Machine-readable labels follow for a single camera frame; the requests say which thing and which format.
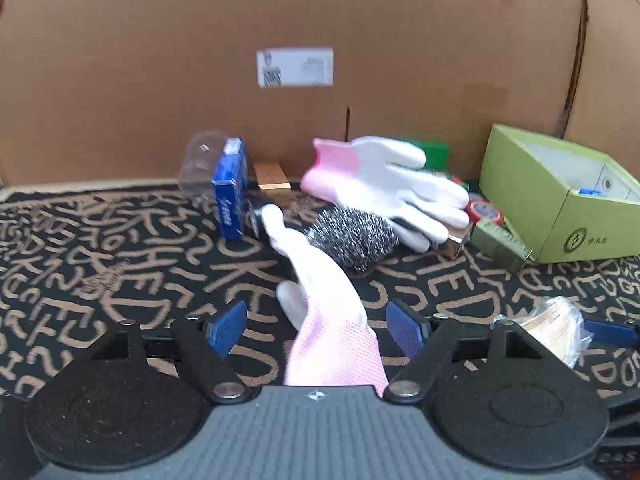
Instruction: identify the black patterned mat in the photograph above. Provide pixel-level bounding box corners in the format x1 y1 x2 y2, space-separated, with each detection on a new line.
0 179 640 461

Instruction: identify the green cardboard box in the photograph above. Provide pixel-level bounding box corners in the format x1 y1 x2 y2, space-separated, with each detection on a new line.
479 123 640 265

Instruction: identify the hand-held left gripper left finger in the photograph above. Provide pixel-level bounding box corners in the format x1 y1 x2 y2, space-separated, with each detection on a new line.
89 300 254 406

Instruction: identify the small black object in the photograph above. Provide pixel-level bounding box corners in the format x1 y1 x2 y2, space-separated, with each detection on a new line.
248 200 281 241

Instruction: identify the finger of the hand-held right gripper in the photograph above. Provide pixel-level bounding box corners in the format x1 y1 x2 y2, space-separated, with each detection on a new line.
582 320 640 349

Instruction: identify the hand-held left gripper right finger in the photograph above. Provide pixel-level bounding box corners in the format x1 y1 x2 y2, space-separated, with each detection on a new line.
383 299 547 406

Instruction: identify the green printed packet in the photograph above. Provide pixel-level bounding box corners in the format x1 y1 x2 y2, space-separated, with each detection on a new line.
402 140 452 172

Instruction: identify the pink and white work glove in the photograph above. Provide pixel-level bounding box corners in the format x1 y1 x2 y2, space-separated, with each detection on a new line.
262 204 389 399
300 136 472 254

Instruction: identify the plastic packet of wooden sticks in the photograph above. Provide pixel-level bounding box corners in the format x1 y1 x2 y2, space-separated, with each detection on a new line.
492 296 589 369

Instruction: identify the small copper box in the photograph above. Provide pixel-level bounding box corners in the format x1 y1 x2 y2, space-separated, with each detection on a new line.
252 161 292 194

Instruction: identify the brown cardboard backdrop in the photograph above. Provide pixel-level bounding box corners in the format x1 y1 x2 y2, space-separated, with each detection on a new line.
0 0 640 187

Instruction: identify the clear plastic cup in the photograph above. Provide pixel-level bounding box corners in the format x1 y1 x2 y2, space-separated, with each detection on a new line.
178 130 231 197

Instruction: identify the blue card box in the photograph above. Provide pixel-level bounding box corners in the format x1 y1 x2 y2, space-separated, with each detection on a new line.
211 137 249 241

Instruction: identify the small brown box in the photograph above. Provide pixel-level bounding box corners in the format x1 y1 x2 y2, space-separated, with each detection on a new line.
440 225 474 261

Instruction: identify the white paper label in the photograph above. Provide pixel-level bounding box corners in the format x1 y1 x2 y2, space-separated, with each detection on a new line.
256 47 335 89

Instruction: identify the small olive green box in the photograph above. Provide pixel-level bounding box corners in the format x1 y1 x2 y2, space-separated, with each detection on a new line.
470 220 532 274

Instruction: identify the steel wool scrubber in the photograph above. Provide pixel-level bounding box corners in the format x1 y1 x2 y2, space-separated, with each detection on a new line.
305 207 401 277

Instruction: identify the red tape roll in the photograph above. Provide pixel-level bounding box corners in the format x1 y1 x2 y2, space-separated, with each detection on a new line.
465 199 506 227

